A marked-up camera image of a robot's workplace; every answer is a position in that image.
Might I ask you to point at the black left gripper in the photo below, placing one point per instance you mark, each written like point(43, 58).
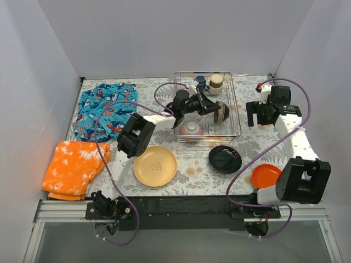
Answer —
point(202, 101)

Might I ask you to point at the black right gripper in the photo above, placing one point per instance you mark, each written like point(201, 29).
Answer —
point(254, 113)

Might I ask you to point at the brown rimmed cream bowl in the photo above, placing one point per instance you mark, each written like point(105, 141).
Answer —
point(221, 114)

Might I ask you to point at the dark blue mug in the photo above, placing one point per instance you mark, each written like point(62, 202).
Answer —
point(202, 86)

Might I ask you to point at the floral patterned bowl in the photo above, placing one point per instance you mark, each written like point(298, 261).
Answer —
point(191, 128)

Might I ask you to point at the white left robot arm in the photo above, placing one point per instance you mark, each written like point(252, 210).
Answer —
point(134, 139)

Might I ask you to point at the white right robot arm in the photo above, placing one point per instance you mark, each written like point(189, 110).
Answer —
point(304, 177)

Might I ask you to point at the beige and brown mug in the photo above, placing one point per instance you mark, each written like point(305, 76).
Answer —
point(216, 85)

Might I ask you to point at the orange plate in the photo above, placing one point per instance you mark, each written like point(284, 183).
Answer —
point(265, 175)

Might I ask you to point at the beige bear plate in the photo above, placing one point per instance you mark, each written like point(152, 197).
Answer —
point(156, 167)

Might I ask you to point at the blue shark print cloth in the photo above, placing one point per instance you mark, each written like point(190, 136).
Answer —
point(106, 109)

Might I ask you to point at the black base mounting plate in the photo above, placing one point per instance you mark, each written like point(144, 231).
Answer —
point(176, 213)

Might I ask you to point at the orange tie-dye cloth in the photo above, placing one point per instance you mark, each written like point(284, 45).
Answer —
point(73, 167)

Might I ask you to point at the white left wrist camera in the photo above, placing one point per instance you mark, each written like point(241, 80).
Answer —
point(192, 88)

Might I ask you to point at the chrome wire dish rack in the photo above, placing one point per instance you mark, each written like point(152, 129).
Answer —
point(219, 133)

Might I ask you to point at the aluminium frame rail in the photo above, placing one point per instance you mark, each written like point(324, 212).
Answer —
point(74, 211)

